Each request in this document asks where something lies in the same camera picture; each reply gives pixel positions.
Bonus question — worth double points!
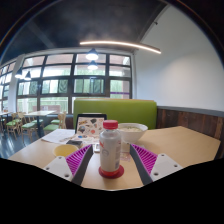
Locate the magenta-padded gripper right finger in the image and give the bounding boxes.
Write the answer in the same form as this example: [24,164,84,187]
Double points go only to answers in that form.
[129,143,184,186]

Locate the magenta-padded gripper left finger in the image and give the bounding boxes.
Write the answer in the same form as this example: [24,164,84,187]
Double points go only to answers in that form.
[43,144,95,187]

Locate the red-capped clear drink bottle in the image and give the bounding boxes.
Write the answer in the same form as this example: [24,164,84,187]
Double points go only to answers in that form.
[98,119,122,174]

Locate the pale yellow mug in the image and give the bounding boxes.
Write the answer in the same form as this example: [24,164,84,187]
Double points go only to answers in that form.
[52,143,80,158]

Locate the dark flat handheld device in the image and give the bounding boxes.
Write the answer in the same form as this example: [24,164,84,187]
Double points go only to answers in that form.
[65,139,84,148]

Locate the white paper sheets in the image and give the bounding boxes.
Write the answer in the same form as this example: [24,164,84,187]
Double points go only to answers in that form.
[40,128,77,145]

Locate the flat round red coaster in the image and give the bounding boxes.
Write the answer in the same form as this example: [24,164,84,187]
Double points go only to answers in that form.
[98,164,125,179]

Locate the white bowl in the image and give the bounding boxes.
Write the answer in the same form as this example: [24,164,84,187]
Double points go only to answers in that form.
[117,122,149,144]

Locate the sticker-covered black laptop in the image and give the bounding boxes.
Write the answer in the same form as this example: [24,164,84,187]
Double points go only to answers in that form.
[74,113,108,138]

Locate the group of green-seated wooden chairs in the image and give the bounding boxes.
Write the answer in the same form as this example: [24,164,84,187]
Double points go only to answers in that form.
[0,111,68,139]

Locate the light wooden dining table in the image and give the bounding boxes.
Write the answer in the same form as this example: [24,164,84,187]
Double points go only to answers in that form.
[23,110,56,138]

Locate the green upholstered bench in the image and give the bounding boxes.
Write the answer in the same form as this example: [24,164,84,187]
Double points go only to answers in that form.
[72,98,158,130]

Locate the group of pendant lamps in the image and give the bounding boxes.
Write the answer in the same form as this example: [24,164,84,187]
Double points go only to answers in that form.
[14,48,100,82]

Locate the long linear ceiling light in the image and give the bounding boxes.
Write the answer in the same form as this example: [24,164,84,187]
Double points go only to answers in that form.
[79,40,162,55]

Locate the large gridded window wall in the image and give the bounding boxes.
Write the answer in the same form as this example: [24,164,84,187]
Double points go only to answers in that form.
[0,53,133,114]

